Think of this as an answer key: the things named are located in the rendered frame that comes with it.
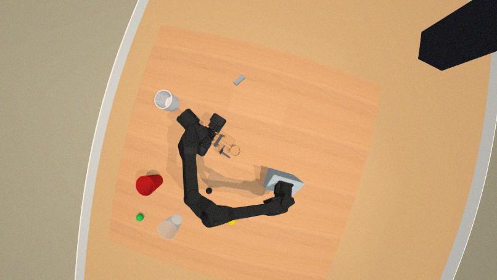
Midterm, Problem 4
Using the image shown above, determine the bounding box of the white cup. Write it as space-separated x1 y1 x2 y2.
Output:
154 89 180 111

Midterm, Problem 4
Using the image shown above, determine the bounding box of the red plastic cup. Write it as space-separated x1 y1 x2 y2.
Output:
136 175 163 196

